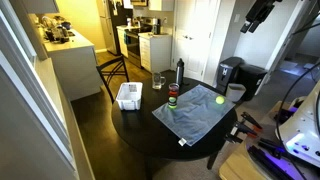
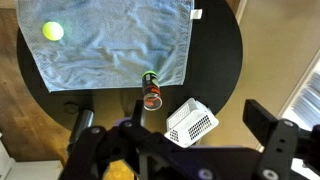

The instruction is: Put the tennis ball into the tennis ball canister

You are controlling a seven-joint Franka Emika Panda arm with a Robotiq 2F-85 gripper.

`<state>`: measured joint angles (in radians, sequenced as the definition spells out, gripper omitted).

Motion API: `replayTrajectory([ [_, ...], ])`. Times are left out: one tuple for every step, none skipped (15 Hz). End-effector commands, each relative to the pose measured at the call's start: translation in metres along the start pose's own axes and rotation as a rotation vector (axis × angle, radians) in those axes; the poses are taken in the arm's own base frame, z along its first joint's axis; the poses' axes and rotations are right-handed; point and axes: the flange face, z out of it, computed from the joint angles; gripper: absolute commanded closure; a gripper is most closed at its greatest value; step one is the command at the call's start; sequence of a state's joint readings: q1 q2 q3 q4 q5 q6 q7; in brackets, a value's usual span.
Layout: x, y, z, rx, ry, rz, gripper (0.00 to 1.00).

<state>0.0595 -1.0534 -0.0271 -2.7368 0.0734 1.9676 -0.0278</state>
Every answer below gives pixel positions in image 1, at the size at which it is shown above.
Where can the stainless steel stove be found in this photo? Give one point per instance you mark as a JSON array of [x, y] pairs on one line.
[[133, 44]]

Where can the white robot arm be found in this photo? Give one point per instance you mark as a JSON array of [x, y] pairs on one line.
[[300, 134]]

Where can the white plastic bin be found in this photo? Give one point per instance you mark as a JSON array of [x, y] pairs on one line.
[[129, 96]]

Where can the stainless steel refrigerator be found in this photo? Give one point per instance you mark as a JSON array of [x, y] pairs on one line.
[[113, 13]]

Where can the yellow-green tennis ball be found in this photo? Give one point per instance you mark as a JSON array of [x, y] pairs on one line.
[[220, 100]]

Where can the small grey waste bin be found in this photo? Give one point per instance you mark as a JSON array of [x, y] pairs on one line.
[[235, 92]]

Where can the blue-grey towel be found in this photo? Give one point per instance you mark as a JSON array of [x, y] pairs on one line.
[[195, 115]]

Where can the white kitchen counter island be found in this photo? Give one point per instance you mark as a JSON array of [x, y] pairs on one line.
[[75, 63]]

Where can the clear glass mug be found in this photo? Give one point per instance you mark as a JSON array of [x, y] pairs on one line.
[[157, 81]]

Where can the white double door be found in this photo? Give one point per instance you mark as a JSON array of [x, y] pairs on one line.
[[194, 23]]

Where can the black trash can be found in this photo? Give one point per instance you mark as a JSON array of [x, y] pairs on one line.
[[250, 77], [227, 72]]

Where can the black red clamp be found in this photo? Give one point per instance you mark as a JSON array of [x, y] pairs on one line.
[[241, 127]]

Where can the white kitchen cabinet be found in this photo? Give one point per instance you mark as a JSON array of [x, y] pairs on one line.
[[155, 52]]

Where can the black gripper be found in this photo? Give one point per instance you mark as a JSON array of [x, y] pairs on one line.
[[257, 14]]

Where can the black water bottle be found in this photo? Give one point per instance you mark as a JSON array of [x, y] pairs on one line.
[[180, 72]]

